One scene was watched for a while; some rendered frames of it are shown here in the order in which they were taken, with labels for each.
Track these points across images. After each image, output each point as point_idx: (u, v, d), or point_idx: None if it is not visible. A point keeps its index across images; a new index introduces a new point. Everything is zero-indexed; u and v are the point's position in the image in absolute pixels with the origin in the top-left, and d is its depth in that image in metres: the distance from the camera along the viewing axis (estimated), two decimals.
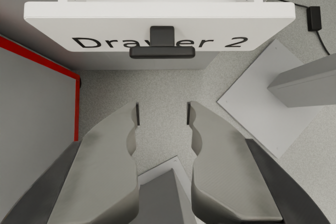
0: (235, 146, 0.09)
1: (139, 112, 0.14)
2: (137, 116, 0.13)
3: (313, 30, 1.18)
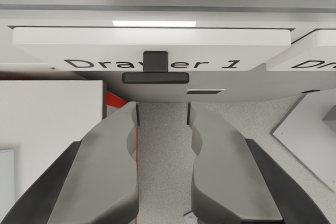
0: (235, 146, 0.09)
1: (139, 112, 0.14)
2: (137, 116, 0.13)
3: None
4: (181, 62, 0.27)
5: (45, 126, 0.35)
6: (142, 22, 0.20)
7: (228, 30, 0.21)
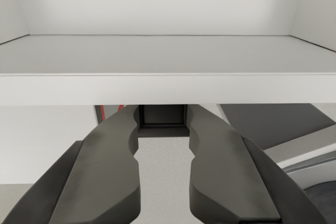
0: (233, 146, 0.09)
1: (141, 112, 0.14)
2: (140, 116, 0.13)
3: None
4: None
5: None
6: None
7: (315, 69, 0.10)
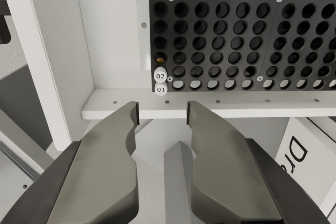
0: (235, 146, 0.09)
1: (139, 112, 0.14)
2: (137, 116, 0.13)
3: None
4: None
5: None
6: None
7: (61, 94, 0.18)
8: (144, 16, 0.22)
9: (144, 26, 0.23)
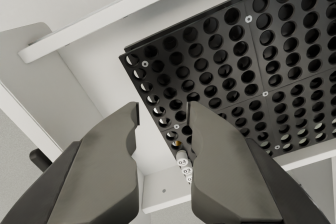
0: (235, 146, 0.09)
1: (139, 112, 0.14)
2: (137, 116, 0.13)
3: None
4: None
5: None
6: None
7: None
8: (161, 121, 0.27)
9: None
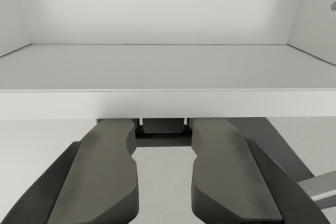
0: (235, 146, 0.09)
1: None
2: None
3: None
4: None
5: None
6: None
7: (310, 84, 0.11)
8: None
9: None
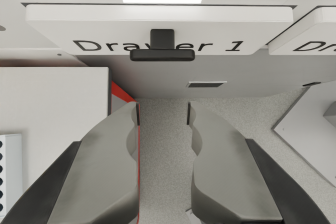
0: (235, 146, 0.09)
1: (139, 112, 0.14)
2: (137, 116, 0.13)
3: None
4: (186, 43, 0.27)
5: (52, 111, 0.36)
6: None
7: (233, 8, 0.22)
8: None
9: None
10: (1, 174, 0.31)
